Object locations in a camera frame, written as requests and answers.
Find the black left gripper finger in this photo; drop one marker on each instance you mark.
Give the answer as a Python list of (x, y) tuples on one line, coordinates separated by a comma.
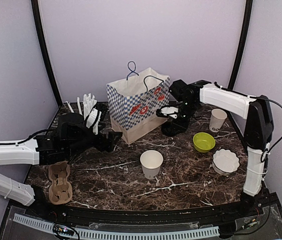
[(112, 139), (105, 145)]

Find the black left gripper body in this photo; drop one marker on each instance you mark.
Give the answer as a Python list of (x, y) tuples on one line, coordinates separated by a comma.
[(73, 148)]

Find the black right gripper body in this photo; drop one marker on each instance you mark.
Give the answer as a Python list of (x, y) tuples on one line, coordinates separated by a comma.
[(188, 109)]

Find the black coffee cup lid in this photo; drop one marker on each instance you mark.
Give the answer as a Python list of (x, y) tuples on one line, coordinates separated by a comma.
[(173, 128)]

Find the white paper coffee cup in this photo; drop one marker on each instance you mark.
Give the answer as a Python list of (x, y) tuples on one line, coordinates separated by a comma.
[(151, 161)]

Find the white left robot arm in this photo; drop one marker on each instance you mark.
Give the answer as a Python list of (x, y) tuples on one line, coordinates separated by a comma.
[(23, 152)]

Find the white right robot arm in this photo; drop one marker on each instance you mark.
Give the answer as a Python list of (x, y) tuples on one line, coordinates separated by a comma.
[(256, 111)]

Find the white cup holding straws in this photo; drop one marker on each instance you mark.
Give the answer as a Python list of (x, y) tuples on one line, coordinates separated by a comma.
[(80, 117)]

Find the white wrapped straw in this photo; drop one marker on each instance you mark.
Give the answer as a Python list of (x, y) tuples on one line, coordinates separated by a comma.
[(69, 106)]

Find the lime green bowl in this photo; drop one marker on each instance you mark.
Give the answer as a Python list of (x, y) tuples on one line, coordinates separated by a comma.
[(203, 142)]

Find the bundle of white straws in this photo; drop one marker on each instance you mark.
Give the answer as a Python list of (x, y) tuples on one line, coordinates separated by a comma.
[(89, 101)]

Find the checkered blue paper bag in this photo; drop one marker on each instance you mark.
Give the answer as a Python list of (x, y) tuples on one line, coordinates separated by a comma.
[(134, 100)]

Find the brown cardboard cup carrier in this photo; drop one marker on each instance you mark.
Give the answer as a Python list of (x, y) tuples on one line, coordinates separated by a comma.
[(60, 191)]

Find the white scalloped ceramic bowl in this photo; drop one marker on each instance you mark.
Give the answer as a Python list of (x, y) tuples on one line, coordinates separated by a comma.
[(225, 162)]

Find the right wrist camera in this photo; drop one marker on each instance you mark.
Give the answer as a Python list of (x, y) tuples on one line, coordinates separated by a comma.
[(180, 91)]

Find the grey slotted cable duct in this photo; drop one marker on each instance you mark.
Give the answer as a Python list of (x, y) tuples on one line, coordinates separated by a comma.
[(102, 231)]

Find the black front table rail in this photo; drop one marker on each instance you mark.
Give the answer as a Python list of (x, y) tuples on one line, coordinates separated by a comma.
[(215, 215)]

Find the black right frame post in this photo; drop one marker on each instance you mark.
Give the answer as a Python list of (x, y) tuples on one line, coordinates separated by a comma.
[(241, 43)]

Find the black frame post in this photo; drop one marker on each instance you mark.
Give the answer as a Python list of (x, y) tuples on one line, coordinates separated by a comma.
[(241, 43), (44, 51)]

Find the black left frame post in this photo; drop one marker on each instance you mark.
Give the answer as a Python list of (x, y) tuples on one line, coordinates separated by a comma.
[(44, 51)]

